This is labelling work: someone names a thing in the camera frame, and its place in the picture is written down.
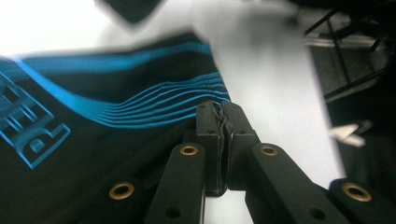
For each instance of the small white object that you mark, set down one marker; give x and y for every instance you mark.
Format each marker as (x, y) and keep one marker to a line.
(347, 134)

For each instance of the black metal stand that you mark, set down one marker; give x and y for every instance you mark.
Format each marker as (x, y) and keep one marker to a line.
(342, 62)

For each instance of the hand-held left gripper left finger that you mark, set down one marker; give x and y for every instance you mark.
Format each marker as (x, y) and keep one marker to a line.
(209, 146)

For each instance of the black shorts with blue stripes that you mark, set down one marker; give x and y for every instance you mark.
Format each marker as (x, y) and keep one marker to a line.
(109, 124)

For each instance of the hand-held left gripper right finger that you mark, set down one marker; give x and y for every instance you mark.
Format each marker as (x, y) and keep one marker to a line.
(241, 130)

